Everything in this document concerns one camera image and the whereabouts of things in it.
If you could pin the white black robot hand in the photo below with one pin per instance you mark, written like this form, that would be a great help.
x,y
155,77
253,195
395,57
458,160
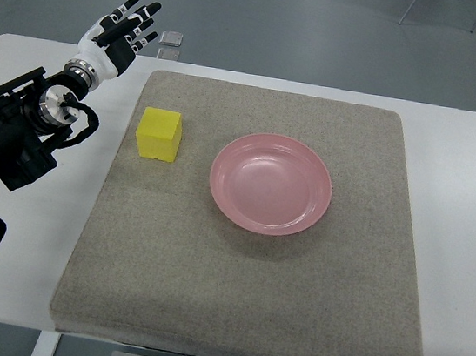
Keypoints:
x,y
110,46

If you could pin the yellow foam block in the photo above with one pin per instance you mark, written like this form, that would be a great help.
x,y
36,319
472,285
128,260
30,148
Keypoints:
x,y
158,134

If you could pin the beige fabric mat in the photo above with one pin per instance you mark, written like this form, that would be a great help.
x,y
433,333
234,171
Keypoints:
x,y
159,265

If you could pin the pink plate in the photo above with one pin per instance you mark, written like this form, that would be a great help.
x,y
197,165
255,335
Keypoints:
x,y
270,184

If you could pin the upper floor outlet plate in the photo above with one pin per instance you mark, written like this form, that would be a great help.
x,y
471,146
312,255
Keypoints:
x,y
171,38

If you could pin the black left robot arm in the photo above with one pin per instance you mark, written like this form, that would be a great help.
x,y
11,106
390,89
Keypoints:
x,y
39,115

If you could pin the lower floor outlet plate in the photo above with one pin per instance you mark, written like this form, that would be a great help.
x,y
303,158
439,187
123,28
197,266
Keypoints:
x,y
168,54

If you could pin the white left table leg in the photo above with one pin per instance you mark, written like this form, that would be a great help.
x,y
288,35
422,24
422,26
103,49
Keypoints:
x,y
47,343

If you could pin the floor outlet plate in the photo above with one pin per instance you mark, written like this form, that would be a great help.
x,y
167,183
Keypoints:
x,y
171,38
168,54

